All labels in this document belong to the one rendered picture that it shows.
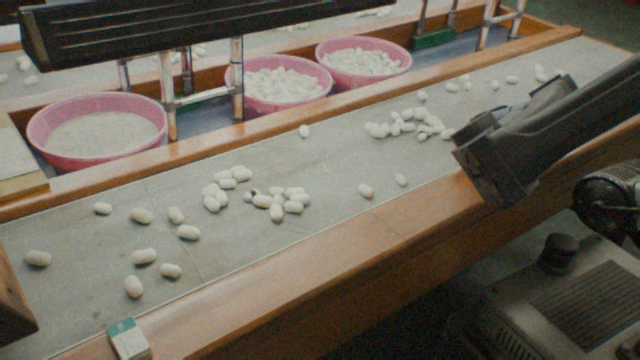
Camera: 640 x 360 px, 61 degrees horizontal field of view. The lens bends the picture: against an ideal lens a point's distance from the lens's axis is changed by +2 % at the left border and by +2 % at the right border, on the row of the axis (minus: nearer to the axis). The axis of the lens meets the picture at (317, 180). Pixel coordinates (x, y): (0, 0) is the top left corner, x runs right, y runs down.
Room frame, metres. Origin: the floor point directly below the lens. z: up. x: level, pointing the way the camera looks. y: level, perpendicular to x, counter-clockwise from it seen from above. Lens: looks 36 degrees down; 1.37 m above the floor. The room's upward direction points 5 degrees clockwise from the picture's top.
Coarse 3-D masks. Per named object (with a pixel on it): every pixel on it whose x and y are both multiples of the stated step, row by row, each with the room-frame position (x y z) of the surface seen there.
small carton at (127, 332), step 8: (128, 320) 0.45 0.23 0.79; (112, 328) 0.43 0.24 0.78; (120, 328) 0.43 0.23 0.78; (128, 328) 0.44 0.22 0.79; (136, 328) 0.44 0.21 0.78; (112, 336) 0.42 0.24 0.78; (120, 336) 0.42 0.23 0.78; (128, 336) 0.42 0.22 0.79; (136, 336) 0.42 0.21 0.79; (144, 336) 0.43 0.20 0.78; (112, 344) 0.42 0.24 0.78; (120, 344) 0.41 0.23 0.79; (128, 344) 0.41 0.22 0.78; (136, 344) 0.41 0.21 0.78; (144, 344) 0.41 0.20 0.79; (120, 352) 0.40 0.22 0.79; (128, 352) 0.40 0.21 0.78; (136, 352) 0.40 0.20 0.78; (144, 352) 0.40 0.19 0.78
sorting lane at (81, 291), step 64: (512, 64) 1.50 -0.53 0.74; (576, 64) 1.53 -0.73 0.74; (320, 128) 1.05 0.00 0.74; (448, 128) 1.10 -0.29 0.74; (128, 192) 0.76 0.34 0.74; (192, 192) 0.78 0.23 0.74; (320, 192) 0.81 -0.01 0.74; (384, 192) 0.83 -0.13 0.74; (64, 256) 0.59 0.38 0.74; (128, 256) 0.60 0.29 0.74; (192, 256) 0.61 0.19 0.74; (256, 256) 0.63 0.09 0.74; (64, 320) 0.47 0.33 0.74
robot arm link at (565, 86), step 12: (552, 84) 0.82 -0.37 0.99; (564, 84) 0.82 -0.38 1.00; (576, 84) 0.86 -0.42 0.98; (540, 96) 0.80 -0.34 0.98; (552, 96) 0.76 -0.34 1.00; (564, 96) 0.79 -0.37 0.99; (528, 108) 0.72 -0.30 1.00; (540, 108) 0.69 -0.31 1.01; (480, 120) 0.57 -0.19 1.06; (492, 120) 0.59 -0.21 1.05; (516, 120) 0.63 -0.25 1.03; (456, 132) 0.55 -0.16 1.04; (468, 132) 0.55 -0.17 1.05; (480, 132) 0.55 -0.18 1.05; (456, 144) 0.55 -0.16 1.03; (528, 192) 0.51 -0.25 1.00; (516, 204) 0.50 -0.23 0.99
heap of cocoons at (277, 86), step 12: (264, 72) 1.31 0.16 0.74; (276, 72) 1.31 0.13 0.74; (288, 72) 1.31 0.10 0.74; (252, 84) 1.24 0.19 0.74; (264, 84) 1.24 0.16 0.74; (276, 84) 1.24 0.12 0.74; (288, 84) 1.25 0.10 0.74; (300, 84) 1.27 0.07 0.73; (312, 84) 1.26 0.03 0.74; (252, 96) 1.18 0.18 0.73; (264, 96) 1.19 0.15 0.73; (276, 96) 1.18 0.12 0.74; (288, 96) 1.18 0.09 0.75; (300, 96) 1.19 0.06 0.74; (312, 96) 1.18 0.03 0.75
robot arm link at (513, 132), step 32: (576, 96) 0.48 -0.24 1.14; (608, 96) 0.47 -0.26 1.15; (512, 128) 0.48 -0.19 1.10; (544, 128) 0.47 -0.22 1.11; (576, 128) 0.46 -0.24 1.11; (608, 128) 0.46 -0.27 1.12; (480, 160) 0.47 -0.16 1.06; (512, 160) 0.46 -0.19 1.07; (544, 160) 0.45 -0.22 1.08; (480, 192) 0.51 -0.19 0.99; (512, 192) 0.45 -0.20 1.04
